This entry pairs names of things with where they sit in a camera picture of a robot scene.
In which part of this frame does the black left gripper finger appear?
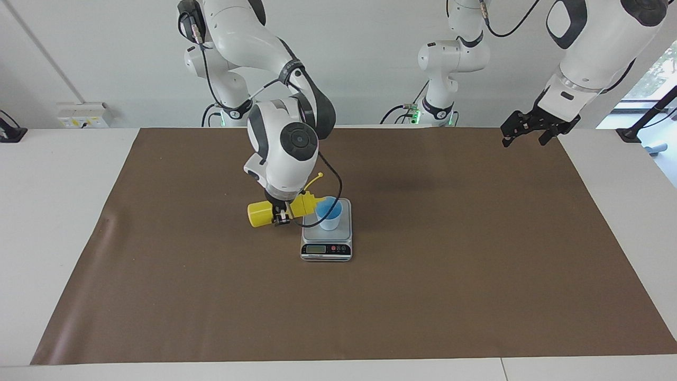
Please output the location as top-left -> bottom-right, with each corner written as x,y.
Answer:
538,117 -> 581,147
500,110 -> 533,148

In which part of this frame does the yellow squeeze bottle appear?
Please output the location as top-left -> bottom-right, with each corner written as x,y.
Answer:
248,172 -> 324,229

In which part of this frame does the light blue cup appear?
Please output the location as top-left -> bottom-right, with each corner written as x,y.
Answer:
315,196 -> 343,231

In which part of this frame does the silver digital kitchen scale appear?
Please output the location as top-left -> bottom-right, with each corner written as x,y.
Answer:
300,197 -> 353,262

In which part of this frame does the black angled stand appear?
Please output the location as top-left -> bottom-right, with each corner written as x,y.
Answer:
616,85 -> 677,143

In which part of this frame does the window with green foliage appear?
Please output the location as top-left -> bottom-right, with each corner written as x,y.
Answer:
621,41 -> 677,104

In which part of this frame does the brown paper mat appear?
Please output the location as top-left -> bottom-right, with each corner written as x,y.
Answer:
30,126 -> 677,366

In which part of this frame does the black stand foot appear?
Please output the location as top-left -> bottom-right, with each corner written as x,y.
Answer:
0,110 -> 28,143

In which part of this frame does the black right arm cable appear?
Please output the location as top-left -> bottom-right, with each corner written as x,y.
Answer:
197,29 -> 344,229

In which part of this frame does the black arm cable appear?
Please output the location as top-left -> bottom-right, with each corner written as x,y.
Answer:
197,29 -> 344,229
479,0 -> 638,96

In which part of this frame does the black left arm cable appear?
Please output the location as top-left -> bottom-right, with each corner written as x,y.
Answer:
479,0 -> 638,96

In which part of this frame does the black right base cable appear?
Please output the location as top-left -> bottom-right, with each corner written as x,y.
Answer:
201,102 -> 223,128

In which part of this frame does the black base cable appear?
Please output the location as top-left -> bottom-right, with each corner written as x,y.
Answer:
380,79 -> 430,125
201,102 -> 223,128

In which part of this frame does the black left base cable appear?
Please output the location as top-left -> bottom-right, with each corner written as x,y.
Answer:
380,79 -> 430,125

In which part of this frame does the white wall socket box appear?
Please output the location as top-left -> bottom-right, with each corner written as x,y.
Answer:
57,102 -> 113,129

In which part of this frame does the white wall cable duct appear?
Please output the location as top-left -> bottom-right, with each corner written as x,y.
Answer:
3,0 -> 85,104

